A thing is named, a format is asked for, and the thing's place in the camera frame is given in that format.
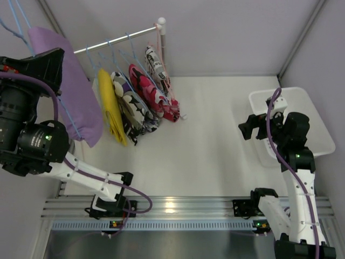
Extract purple trousers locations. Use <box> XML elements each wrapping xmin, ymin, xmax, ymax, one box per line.
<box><xmin>28</xmin><ymin>27</ymin><xmax>104</xmax><ymax>147</ymax></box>

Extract yellow trousers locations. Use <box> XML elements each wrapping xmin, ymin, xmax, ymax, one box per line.
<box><xmin>97</xmin><ymin>68</ymin><xmax>127</xmax><ymax>146</ymax></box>

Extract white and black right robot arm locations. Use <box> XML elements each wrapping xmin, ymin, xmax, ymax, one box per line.
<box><xmin>238</xmin><ymin>112</ymin><xmax>336</xmax><ymax>258</ymax></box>

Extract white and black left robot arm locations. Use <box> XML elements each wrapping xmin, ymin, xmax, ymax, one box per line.
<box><xmin>1</xmin><ymin>48</ymin><xmax>134</xmax><ymax>219</ymax></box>

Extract pink camouflage trousers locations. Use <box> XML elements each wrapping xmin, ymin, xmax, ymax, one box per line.
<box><xmin>129</xmin><ymin>64</ymin><xmax>180</xmax><ymax>122</ymax></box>

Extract grey black white camouflage trousers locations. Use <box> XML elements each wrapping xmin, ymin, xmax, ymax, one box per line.
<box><xmin>111</xmin><ymin>72</ymin><xmax>161</xmax><ymax>145</ymax></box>

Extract white black print trousers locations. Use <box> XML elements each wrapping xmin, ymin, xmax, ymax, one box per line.
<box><xmin>144</xmin><ymin>45</ymin><xmax>170</xmax><ymax>96</ymax></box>

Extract white plastic basket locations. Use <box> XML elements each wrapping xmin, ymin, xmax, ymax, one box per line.
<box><xmin>247</xmin><ymin>87</ymin><xmax>336</xmax><ymax>167</ymax></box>

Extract white and metal clothes rack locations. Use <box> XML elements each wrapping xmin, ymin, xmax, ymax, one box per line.
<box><xmin>74</xmin><ymin>17</ymin><xmax>166</xmax><ymax>82</ymax></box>

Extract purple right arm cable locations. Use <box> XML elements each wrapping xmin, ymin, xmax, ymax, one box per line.
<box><xmin>265</xmin><ymin>87</ymin><xmax>321</xmax><ymax>259</ymax></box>

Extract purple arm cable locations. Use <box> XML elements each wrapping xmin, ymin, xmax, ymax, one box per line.
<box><xmin>265</xmin><ymin>87</ymin><xmax>321</xmax><ymax>259</ymax></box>
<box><xmin>0</xmin><ymin>70</ymin><xmax>153</xmax><ymax>216</ymax></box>

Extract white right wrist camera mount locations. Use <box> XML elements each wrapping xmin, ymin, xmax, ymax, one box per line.
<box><xmin>270</xmin><ymin>96</ymin><xmax>288</xmax><ymax>116</ymax></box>

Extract aluminium frame post left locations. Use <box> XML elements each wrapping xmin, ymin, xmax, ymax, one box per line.
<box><xmin>43</xmin><ymin>0</ymin><xmax>66</xmax><ymax>37</ymax></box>

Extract aluminium frame post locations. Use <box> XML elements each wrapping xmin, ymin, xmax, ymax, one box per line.
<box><xmin>277</xmin><ymin>0</ymin><xmax>328</xmax><ymax>87</ymax></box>
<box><xmin>43</xmin><ymin>0</ymin><xmax>66</xmax><ymax>37</ymax></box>

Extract pink wire hanger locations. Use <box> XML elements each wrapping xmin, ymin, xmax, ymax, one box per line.
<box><xmin>148</xmin><ymin>23</ymin><xmax>175</xmax><ymax>99</ymax></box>

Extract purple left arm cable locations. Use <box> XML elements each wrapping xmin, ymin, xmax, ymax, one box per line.
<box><xmin>0</xmin><ymin>70</ymin><xmax>153</xmax><ymax>216</ymax></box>

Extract aluminium frame post right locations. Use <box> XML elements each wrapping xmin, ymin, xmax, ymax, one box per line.
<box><xmin>277</xmin><ymin>0</ymin><xmax>328</xmax><ymax>87</ymax></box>

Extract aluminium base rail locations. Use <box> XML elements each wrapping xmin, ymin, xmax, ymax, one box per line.
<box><xmin>40</xmin><ymin>195</ymin><xmax>335</xmax><ymax>220</ymax></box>

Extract grey slotted cable duct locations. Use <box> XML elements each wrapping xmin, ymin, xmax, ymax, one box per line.
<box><xmin>51</xmin><ymin>219</ymin><xmax>268</xmax><ymax>231</ymax></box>

